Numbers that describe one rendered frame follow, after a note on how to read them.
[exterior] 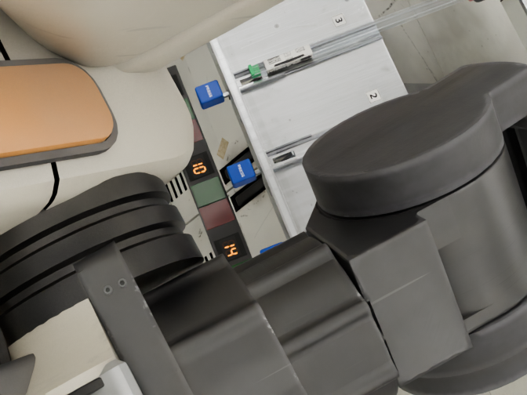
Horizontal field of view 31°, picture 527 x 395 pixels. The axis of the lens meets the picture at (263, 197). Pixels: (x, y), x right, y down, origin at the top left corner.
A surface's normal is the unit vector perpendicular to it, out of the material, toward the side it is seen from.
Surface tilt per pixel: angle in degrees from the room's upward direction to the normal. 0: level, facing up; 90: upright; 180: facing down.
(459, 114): 67
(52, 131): 8
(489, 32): 0
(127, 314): 37
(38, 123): 8
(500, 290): 43
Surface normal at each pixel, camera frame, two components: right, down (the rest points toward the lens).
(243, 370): 0.08, -0.22
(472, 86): -0.37, -0.87
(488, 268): 0.35, 0.20
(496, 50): 0.59, -0.45
